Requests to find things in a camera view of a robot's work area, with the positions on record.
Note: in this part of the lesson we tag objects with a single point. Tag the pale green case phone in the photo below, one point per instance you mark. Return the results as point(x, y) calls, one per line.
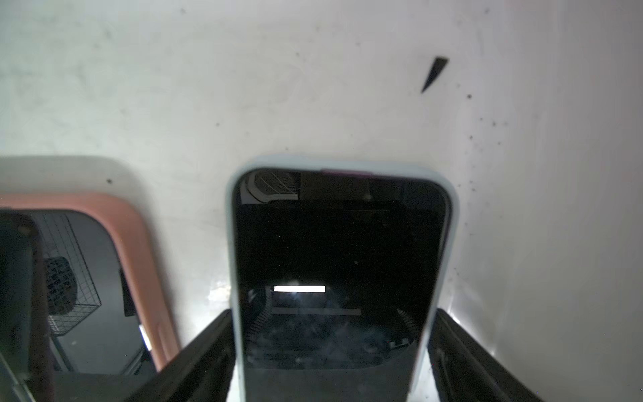
point(336, 269)

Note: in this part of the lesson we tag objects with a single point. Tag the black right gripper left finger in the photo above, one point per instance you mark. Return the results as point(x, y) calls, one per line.
point(201, 372)

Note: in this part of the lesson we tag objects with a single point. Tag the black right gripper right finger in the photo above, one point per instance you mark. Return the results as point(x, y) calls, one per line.
point(464, 371)

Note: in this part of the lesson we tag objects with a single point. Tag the white plastic storage box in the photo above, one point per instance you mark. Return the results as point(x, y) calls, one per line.
point(531, 109)

